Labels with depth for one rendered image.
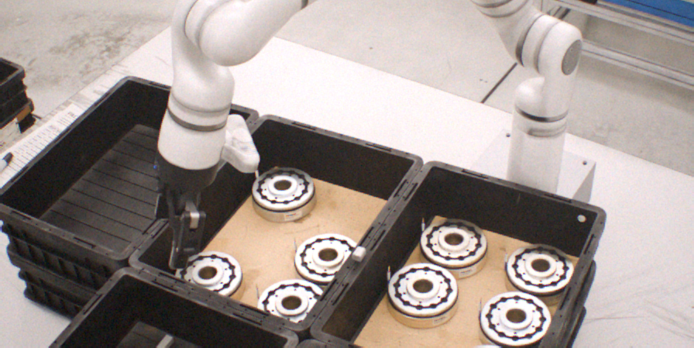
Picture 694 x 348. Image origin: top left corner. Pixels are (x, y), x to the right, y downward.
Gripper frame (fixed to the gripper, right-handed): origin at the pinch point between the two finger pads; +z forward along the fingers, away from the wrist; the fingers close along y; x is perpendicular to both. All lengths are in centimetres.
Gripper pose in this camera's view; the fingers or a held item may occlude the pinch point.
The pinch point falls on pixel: (170, 238)
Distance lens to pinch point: 119.0
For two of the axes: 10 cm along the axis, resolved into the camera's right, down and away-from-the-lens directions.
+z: -2.7, 7.9, 5.6
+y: 3.3, 6.2, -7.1
